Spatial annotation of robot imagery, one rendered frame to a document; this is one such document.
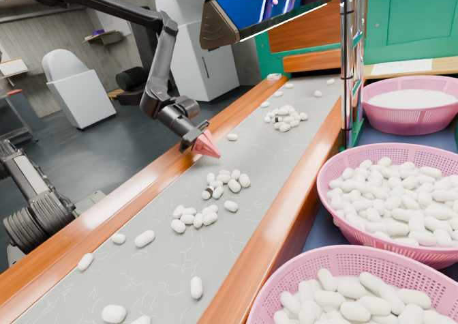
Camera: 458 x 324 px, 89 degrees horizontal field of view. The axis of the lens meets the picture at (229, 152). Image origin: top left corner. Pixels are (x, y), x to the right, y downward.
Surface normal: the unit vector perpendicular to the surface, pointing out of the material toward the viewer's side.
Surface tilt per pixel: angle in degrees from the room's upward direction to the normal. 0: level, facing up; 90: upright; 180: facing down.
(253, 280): 0
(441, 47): 90
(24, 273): 0
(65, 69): 90
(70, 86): 90
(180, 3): 71
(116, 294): 0
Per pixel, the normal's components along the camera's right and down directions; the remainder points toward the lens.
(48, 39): 0.70, 0.19
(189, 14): 0.55, -0.07
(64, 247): -0.24, -0.84
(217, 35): -0.55, 0.53
